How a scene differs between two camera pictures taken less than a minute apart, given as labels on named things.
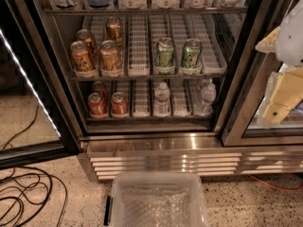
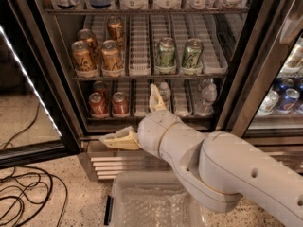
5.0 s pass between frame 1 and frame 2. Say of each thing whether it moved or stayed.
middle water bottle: stayed
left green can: stayed
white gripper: moved
